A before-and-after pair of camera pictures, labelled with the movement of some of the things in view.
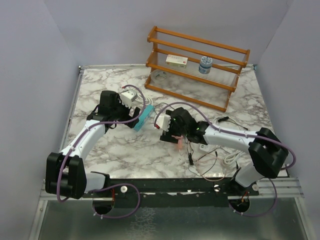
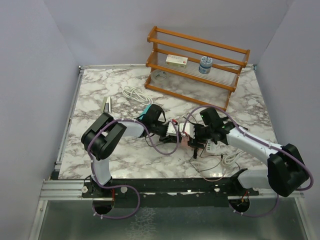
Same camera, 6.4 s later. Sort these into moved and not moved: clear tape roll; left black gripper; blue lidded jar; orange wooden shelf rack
Moved: left black gripper
Not moved: orange wooden shelf rack; blue lidded jar; clear tape roll
